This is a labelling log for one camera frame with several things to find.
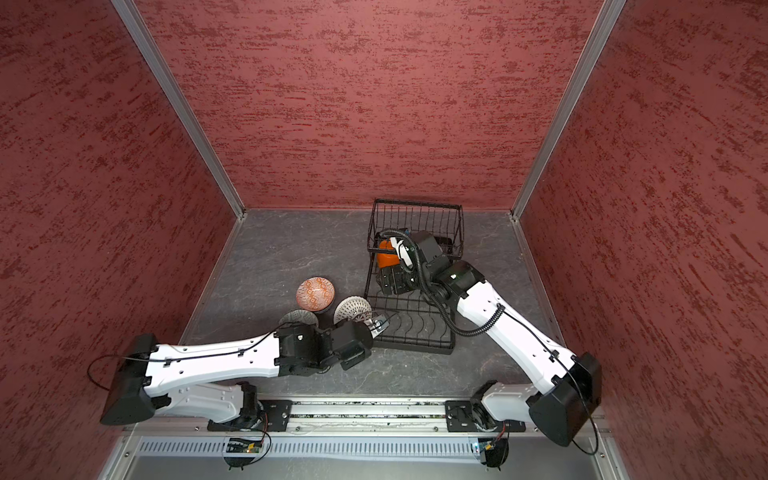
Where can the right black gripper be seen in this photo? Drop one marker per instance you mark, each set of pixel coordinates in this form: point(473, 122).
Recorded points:
point(398, 272)

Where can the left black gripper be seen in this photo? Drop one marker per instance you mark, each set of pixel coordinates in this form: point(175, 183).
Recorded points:
point(355, 359)

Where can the grey green patterned bowl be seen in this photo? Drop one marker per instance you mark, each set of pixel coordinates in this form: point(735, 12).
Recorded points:
point(300, 316)

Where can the orange square bowl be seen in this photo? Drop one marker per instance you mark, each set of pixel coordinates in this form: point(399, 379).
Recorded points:
point(386, 260)

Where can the white lattice patterned bowl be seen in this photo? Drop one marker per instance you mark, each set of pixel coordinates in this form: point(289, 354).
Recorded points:
point(351, 308)

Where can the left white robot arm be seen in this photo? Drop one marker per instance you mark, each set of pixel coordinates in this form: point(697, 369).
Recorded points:
point(210, 381)

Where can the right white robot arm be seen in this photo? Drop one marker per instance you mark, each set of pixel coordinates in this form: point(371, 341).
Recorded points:
point(565, 389)

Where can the red patterned bowl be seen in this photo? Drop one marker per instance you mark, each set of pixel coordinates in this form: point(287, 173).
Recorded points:
point(315, 294)

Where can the right corner aluminium profile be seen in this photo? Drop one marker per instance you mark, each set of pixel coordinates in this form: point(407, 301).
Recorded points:
point(602, 28)

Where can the corner aluminium profile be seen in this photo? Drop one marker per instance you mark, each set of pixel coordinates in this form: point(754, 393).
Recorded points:
point(138, 30)
point(602, 28)

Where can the left corner aluminium profile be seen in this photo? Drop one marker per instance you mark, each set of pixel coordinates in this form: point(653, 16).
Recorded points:
point(138, 30)

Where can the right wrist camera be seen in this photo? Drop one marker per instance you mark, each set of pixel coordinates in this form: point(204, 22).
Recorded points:
point(402, 251)

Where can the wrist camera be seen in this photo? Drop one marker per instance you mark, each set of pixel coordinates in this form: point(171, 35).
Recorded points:
point(377, 325)
point(402, 251)

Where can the black wire dish rack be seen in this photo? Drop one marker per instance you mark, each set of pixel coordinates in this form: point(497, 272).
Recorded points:
point(413, 323)

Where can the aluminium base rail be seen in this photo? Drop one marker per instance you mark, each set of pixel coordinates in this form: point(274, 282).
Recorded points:
point(305, 415)

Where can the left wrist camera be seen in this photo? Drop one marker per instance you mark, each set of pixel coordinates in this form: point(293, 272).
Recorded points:
point(377, 325)

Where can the perforated cable duct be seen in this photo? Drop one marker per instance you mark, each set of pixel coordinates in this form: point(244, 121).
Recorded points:
point(460, 449)

